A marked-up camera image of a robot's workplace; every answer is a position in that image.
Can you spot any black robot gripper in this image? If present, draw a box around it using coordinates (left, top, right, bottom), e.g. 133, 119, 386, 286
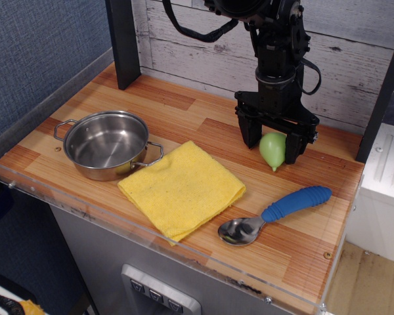
234, 77, 319, 164

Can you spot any green pear-shaped toy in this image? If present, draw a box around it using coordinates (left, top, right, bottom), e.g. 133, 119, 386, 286
259, 133, 286, 172

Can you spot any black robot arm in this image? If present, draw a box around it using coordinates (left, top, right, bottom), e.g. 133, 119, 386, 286
204, 1, 319, 164

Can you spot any stainless steel pot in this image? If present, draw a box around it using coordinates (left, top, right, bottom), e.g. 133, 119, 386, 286
54, 110, 164, 181

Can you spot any yellow folded cloth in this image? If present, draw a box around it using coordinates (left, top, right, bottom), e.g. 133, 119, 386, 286
118, 141, 246, 242

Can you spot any white cabinet with metal top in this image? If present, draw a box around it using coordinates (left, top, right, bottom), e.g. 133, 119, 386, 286
346, 123, 394, 261

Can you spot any clear acrylic table guard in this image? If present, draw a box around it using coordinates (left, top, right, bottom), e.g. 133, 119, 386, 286
0, 66, 363, 314

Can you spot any silver dispenser button panel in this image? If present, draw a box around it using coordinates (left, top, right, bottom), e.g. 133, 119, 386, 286
121, 264, 202, 314

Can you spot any blue-handled metal spoon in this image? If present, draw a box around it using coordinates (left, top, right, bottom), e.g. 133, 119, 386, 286
217, 186, 332, 246

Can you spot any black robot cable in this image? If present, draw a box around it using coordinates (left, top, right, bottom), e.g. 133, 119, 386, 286
162, 0, 240, 43

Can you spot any black vertical post right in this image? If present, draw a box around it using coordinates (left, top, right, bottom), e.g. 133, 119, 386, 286
355, 52, 394, 163

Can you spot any black vertical post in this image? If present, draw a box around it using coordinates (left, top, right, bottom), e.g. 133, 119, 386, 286
105, 0, 141, 90
355, 52, 394, 163

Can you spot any black vertical post left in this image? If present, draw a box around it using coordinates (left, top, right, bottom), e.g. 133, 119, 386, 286
105, 0, 141, 90

